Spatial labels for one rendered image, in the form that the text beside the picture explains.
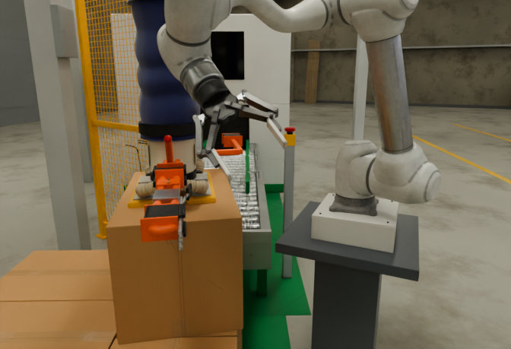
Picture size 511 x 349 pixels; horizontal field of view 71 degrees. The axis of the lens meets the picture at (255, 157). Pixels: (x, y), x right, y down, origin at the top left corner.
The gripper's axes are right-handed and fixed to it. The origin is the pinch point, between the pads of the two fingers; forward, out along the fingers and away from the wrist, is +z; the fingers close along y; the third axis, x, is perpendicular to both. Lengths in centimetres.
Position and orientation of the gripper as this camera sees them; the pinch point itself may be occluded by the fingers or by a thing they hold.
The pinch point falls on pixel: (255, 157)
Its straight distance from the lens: 75.0
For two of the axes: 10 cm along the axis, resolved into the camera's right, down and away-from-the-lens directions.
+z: 5.2, 7.6, -3.8
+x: -0.4, -4.3, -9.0
